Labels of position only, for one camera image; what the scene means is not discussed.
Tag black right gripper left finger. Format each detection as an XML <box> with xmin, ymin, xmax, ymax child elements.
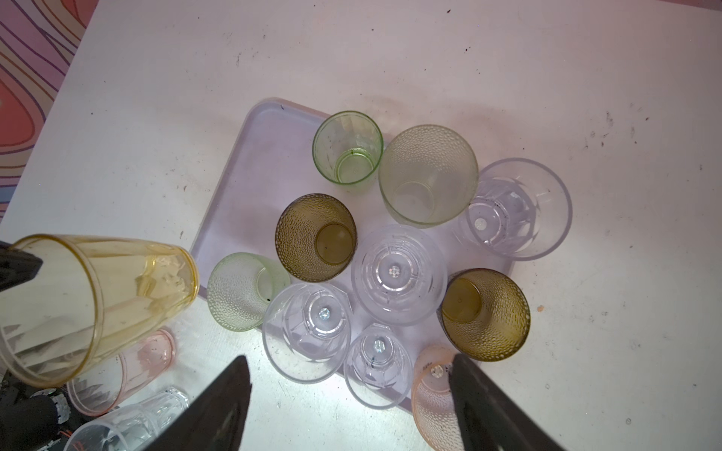
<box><xmin>147</xmin><ymin>355</ymin><xmax>252</xmax><ymax>450</ymax></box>

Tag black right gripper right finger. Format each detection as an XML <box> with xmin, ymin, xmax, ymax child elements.
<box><xmin>449</xmin><ymin>353</ymin><xmax>561</xmax><ymax>450</ymax></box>

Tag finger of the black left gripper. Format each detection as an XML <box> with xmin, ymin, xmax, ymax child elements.
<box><xmin>0</xmin><ymin>242</ymin><xmax>43</xmax><ymax>291</ymax></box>

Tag pink glass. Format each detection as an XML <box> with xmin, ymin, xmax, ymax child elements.
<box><xmin>67</xmin><ymin>328</ymin><xmax>177</xmax><ymax>417</ymax></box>
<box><xmin>411</xmin><ymin>345</ymin><xmax>464</xmax><ymax>450</ymax></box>

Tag yellow glass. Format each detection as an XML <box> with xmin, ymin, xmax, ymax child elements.
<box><xmin>1</xmin><ymin>234</ymin><xmax>200</xmax><ymax>388</ymax></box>

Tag amber brown glass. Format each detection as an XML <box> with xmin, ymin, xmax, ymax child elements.
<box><xmin>437</xmin><ymin>268</ymin><xmax>531</xmax><ymax>362</ymax></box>

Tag small clear glass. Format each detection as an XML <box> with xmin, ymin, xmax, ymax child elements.
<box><xmin>343</xmin><ymin>323</ymin><xmax>413</xmax><ymax>410</ymax></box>

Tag pale green small glass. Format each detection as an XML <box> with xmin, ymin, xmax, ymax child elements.
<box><xmin>206</xmin><ymin>252</ymin><xmax>291</xmax><ymax>332</ymax></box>

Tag olive dark glass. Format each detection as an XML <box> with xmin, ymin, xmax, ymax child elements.
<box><xmin>275</xmin><ymin>193</ymin><xmax>358</xmax><ymax>283</ymax></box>

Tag large pale green glass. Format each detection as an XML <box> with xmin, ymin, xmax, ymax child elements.
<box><xmin>379</xmin><ymin>124</ymin><xmax>479</xmax><ymax>229</ymax></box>

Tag bright green glass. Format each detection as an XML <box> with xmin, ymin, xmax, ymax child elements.
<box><xmin>312</xmin><ymin>110</ymin><xmax>385</xmax><ymax>191</ymax></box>

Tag lavender rectangular plastic tray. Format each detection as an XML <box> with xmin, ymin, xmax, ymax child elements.
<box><xmin>190</xmin><ymin>98</ymin><xmax>517</xmax><ymax>415</ymax></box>

